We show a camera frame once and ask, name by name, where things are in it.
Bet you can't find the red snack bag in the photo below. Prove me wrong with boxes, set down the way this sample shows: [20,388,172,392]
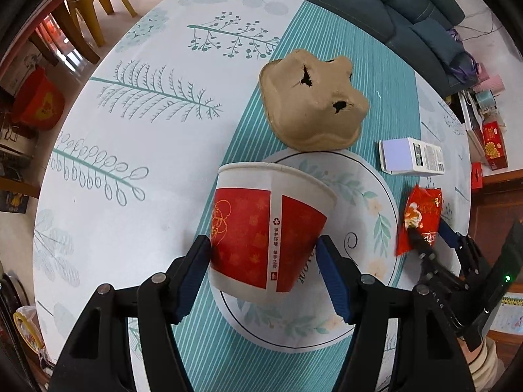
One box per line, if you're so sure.
[396,185,442,257]

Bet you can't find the red white paper cup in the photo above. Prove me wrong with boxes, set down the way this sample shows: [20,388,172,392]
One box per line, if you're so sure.
[209,162,337,304]

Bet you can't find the person's right hand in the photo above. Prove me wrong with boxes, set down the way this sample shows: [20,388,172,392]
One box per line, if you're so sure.
[457,336,505,392]

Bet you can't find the purple white tissue box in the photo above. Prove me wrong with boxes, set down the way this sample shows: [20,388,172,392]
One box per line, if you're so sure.
[378,137,445,176]

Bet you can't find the red gift box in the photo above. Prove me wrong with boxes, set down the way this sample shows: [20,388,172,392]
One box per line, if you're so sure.
[482,121,508,171]

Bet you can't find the brown paper pulp tray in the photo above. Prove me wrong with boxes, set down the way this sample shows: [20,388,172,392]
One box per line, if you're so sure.
[259,49,369,151]

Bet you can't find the dark teal sofa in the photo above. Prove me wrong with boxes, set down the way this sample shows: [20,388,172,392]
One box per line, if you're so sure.
[307,0,479,97]

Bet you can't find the patterned white teal tablecloth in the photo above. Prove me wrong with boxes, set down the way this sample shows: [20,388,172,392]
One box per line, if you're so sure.
[32,0,474,392]

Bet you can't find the red bag on floor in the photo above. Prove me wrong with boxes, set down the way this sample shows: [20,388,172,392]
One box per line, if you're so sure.
[11,66,65,131]

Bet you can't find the yellow plastic stool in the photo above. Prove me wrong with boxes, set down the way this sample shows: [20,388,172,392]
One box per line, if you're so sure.
[65,0,139,48]

